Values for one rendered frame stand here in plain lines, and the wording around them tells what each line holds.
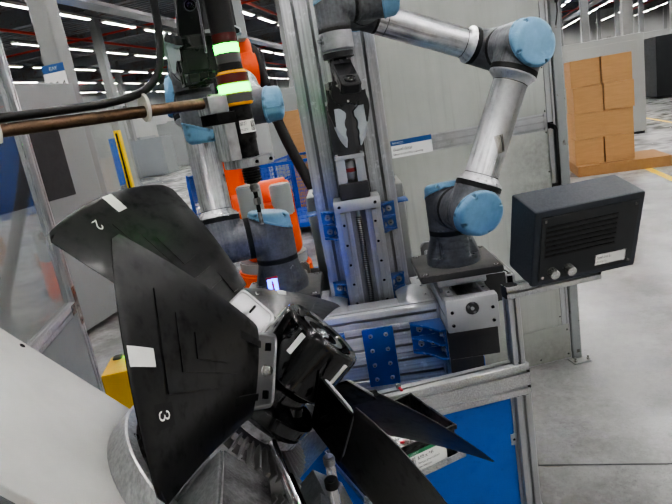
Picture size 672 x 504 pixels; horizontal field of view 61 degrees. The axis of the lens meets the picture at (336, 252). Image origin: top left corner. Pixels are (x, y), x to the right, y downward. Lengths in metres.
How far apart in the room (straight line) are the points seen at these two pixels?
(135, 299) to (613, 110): 8.64
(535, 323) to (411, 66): 1.46
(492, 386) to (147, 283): 1.03
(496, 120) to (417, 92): 1.30
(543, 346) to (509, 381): 1.82
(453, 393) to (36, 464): 0.93
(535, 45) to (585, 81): 7.39
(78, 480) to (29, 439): 0.07
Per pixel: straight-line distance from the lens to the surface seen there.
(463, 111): 2.80
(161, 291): 0.53
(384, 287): 1.69
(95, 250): 0.79
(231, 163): 0.79
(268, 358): 0.71
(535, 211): 1.28
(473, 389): 1.40
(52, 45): 7.68
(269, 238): 1.55
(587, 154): 8.95
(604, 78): 8.89
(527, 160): 2.95
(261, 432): 0.75
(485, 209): 1.43
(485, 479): 1.56
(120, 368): 1.26
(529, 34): 1.49
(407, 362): 1.66
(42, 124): 0.69
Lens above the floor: 1.51
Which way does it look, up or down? 14 degrees down
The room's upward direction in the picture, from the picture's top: 10 degrees counter-clockwise
